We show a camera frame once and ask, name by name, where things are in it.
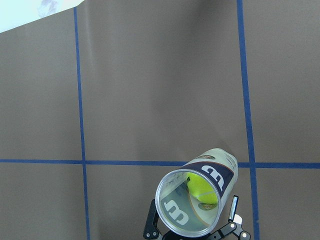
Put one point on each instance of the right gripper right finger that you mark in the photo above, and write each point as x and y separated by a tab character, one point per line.
234	225

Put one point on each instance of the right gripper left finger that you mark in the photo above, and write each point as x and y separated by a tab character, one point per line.
151	231

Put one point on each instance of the yellow Roland Garros tennis ball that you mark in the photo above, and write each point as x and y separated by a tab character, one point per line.
200	189

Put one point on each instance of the brown paper table mat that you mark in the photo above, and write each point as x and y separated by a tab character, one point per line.
99	102

